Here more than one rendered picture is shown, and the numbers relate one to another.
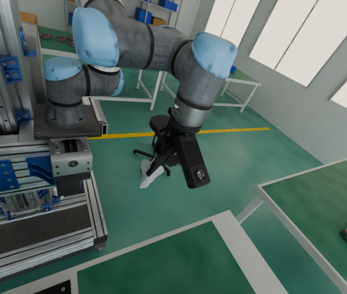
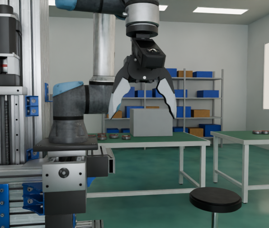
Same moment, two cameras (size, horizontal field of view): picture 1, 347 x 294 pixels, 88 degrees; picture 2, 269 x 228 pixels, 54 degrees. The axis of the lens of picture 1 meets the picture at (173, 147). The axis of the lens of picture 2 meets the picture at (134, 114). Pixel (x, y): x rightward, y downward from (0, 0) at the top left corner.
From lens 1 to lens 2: 0.48 m
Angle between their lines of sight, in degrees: 45
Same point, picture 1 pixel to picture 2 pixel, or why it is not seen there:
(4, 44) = (32, 87)
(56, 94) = (59, 107)
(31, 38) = not seen: hidden behind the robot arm
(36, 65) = not seen: hidden behind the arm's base
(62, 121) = (61, 135)
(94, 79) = (93, 92)
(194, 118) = (138, 12)
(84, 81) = (83, 93)
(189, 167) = (139, 47)
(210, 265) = not seen: outside the picture
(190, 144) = (144, 41)
